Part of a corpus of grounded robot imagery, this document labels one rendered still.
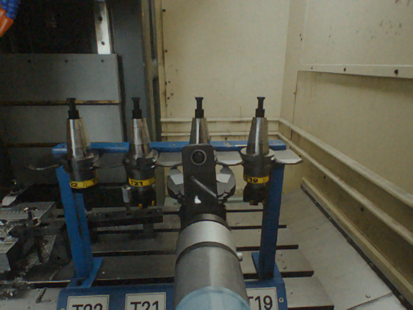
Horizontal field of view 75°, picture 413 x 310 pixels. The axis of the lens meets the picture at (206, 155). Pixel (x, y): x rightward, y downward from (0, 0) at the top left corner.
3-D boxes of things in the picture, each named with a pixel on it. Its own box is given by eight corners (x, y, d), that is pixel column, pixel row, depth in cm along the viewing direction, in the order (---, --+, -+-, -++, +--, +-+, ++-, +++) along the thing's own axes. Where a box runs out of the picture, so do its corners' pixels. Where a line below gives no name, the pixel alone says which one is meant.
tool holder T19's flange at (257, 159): (270, 158, 55) (271, 147, 54) (276, 170, 49) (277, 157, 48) (239, 158, 55) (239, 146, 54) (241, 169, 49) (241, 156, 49)
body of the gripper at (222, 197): (180, 221, 48) (177, 274, 37) (178, 177, 45) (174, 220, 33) (223, 219, 48) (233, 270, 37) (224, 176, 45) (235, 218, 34)
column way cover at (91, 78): (127, 183, 114) (114, 53, 97) (11, 186, 111) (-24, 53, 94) (129, 179, 118) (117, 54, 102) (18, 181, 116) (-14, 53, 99)
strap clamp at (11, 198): (18, 234, 80) (6, 188, 76) (7, 234, 80) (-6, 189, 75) (41, 211, 93) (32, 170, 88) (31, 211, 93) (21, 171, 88)
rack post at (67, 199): (90, 291, 60) (68, 168, 51) (66, 292, 60) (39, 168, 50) (104, 260, 70) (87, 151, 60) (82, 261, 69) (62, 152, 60)
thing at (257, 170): (266, 174, 55) (267, 159, 54) (270, 184, 51) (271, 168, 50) (242, 173, 56) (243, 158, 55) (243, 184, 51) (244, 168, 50)
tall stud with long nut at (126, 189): (133, 224, 85) (129, 187, 81) (124, 224, 85) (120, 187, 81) (134, 219, 88) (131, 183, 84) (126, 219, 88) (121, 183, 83)
